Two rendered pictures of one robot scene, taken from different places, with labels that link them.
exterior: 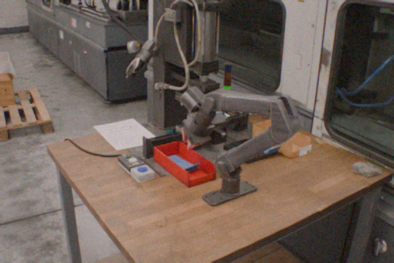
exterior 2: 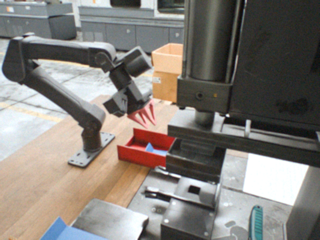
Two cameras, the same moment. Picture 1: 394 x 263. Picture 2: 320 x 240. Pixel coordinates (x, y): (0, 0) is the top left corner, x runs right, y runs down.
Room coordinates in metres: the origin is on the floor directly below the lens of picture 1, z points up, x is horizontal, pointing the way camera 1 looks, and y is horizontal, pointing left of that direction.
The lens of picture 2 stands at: (1.94, -0.32, 1.41)
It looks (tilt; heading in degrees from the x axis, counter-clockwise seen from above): 29 degrees down; 146
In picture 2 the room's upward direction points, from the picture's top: straight up
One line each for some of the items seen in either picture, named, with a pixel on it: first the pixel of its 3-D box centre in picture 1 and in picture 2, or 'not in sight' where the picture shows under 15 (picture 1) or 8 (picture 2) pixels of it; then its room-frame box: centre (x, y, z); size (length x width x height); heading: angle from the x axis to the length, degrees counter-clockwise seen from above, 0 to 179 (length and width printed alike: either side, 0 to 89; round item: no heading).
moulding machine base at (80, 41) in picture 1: (80, 29); not in sight; (7.09, 2.09, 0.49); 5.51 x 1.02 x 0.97; 32
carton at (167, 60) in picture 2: not in sight; (177, 72); (-0.40, 1.53, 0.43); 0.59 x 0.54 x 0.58; 121
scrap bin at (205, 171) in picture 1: (183, 162); (159, 150); (1.40, 0.05, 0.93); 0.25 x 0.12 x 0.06; 35
